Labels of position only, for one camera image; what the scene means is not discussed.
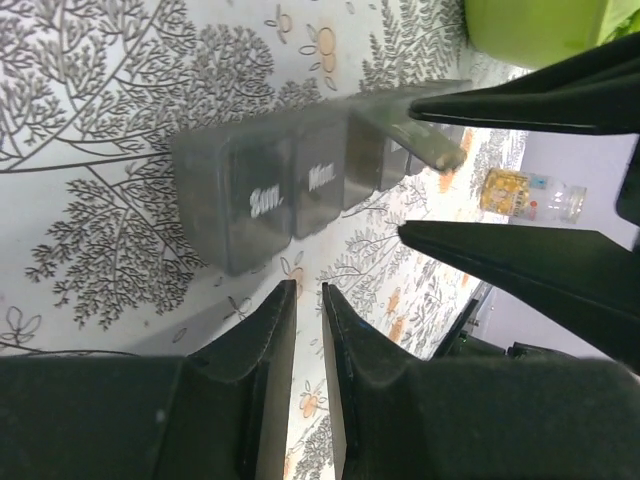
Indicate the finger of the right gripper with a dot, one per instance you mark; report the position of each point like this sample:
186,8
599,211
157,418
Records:
593,93
580,279

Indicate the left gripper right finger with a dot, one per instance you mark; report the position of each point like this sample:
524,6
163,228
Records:
395,416

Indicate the small clear pill bottle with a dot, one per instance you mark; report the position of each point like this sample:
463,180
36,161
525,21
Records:
531,197

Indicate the floral table mat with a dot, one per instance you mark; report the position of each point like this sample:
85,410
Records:
93,257

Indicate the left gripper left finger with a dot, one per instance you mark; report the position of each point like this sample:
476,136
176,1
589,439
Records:
218,413

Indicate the green vegetable tray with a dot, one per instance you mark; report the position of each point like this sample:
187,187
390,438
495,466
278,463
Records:
535,34

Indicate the grey weekly pill organizer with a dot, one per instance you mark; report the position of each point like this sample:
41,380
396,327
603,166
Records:
246,189

